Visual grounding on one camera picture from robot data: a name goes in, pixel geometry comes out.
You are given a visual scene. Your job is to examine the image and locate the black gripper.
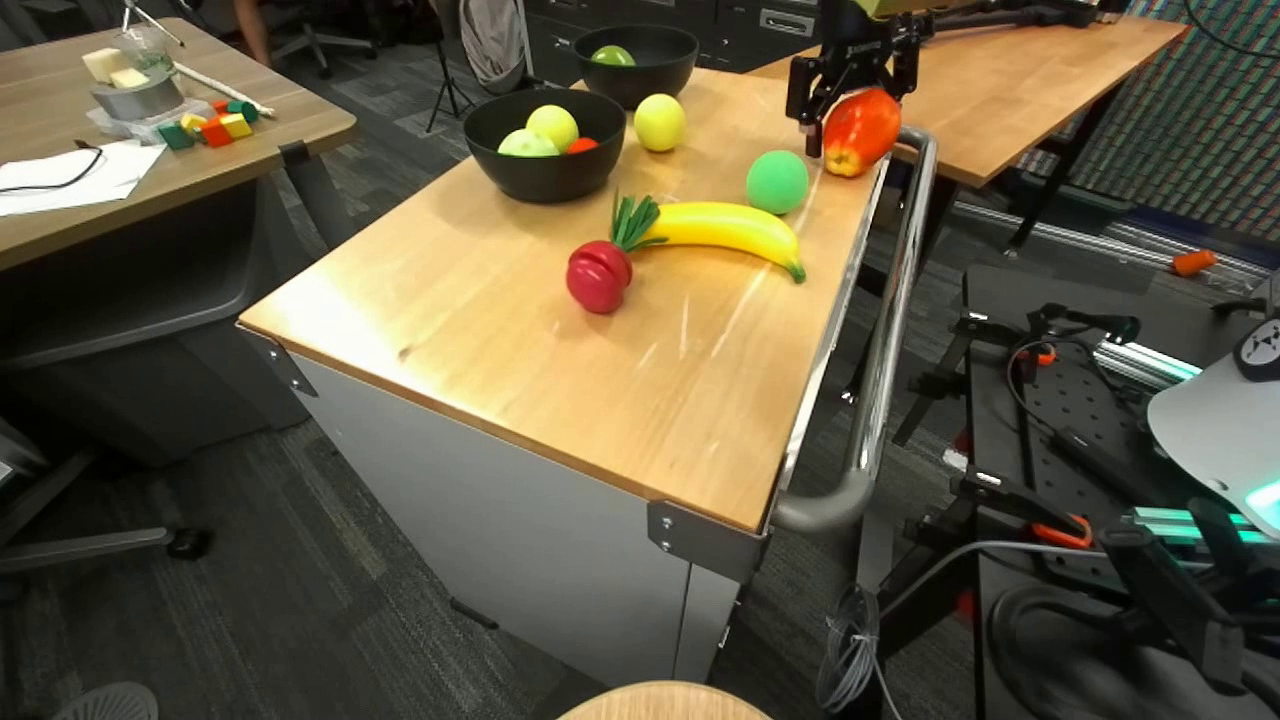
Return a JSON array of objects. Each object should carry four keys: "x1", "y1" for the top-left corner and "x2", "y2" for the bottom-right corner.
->
[{"x1": 785, "y1": 0, "x2": 928, "y2": 160}]

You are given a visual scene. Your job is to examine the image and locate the red toy bell pepper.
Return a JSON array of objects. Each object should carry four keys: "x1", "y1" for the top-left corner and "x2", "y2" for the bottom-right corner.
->
[{"x1": 818, "y1": 83, "x2": 909, "y2": 180}]

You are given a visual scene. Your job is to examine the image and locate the yellow toy ball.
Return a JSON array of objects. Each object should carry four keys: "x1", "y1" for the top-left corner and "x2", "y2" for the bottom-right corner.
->
[
  {"x1": 524, "y1": 99, "x2": 584, "y2": 151},
  {"x1": 634, "y1": 86, "x2": 691, "y2": 155}
]

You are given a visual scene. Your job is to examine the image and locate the light green dimpled ball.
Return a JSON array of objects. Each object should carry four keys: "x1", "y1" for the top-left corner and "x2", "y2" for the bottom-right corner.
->
[{"x1": 497, "y1": 125, "x2": 557, "y2": 160}]

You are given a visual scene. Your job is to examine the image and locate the green toy ball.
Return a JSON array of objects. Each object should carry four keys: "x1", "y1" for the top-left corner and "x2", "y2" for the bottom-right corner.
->
[{"x1": 740, "y1": 149, "x2": 818, "y2": 219}]

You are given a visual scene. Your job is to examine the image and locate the long wooden desk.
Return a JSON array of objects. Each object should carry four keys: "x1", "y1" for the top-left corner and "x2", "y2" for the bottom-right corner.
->
[{"x1": 751, "y1": 2, "x2": 1194, "y2": 254}]

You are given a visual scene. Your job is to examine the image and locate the black tripod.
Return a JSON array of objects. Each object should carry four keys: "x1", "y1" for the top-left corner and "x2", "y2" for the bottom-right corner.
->
[{"x1": 916, "y1": 0, "x2": 1117, "y2": 43}]

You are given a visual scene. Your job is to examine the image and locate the yellow toy banana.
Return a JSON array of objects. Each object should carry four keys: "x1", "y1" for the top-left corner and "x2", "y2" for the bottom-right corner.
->
[{"x1": 644, "y1": 195, "x2": 814, "y2": 289}]

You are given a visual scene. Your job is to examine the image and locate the black bowl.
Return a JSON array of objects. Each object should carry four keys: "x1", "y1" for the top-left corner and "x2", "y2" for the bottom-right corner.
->
[
  {"x1": 460, "y1": 83, "x2": 634, "y2": 206},
  {"x1": 571, "y1": 19, "x2": 706, "y2": 112}
]

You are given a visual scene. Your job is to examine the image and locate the red toy radish green leaves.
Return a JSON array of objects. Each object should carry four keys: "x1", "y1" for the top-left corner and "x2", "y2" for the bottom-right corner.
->
[{"x1": 566, "y1": 188, "x2": 665, "y2": 319}]

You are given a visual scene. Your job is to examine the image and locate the small orange tool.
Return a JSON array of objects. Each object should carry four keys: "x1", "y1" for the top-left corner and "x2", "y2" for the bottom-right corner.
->
[{"x1": 1167, "y1": 243, "x2": 1223, "y2": 280}]

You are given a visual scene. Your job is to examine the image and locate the black perforated breadboard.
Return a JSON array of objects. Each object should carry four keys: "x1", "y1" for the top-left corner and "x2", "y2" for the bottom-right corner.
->
[{"x1": 975, "y1": 331, "x2": 1280, "y2": 720}]

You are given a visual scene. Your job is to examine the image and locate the white cart cabinet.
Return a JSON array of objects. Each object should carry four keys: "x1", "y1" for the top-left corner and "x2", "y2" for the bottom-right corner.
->
[{"x1": 257, "y1": 331, "x2": 774, "y2": 692}]

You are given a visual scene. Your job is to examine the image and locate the wooden office desk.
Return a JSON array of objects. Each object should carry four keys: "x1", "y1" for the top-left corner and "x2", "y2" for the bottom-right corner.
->
[{"x1": 0, "y1": 10, "x2": 361, "y2": 462}]

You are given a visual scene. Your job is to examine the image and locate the white stick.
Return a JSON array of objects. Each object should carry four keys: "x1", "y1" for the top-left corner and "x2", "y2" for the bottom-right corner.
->
[{"x1": 167, "y1": 51, "x2": 280, "y2": 118}]

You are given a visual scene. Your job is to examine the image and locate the round wooden stool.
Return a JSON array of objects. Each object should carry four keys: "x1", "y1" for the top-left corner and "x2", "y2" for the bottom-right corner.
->
[{"x1": 557, "y1": 676, "x2": 779, "y2": 720}]

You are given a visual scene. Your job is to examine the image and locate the clear plastic container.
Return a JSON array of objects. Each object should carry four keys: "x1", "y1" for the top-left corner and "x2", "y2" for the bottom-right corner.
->
[{"x1": 79, "y1": 19, "x2": 189, "y2": 125}]

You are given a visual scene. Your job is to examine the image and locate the white paper sheet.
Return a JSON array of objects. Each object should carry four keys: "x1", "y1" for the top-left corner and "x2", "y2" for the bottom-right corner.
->
[{"x1": 0, "y1": 134, "x2": 171, "y2": 219}]

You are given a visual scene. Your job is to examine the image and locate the black office chair base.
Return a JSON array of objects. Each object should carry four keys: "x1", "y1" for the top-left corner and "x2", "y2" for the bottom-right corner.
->
[{"x1": 0, "y1": 410, "x2": 220, "y2": 578}]

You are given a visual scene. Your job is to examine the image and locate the metal cart handle rail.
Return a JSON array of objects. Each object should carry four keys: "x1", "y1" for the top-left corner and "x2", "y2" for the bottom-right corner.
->
[{"x1": 767, "y1": 125, "x2": 939, "y2": 539}]

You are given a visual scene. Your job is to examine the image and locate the black clamp orange handle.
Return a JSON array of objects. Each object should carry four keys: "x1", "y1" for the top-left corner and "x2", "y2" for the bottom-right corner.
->
[
  {"x1": 954, "y1": 303, "x2": 1141, "y2": 391},
  {"x1": 934, "y1": 470, "x2": 1113, "y2": 558}
]

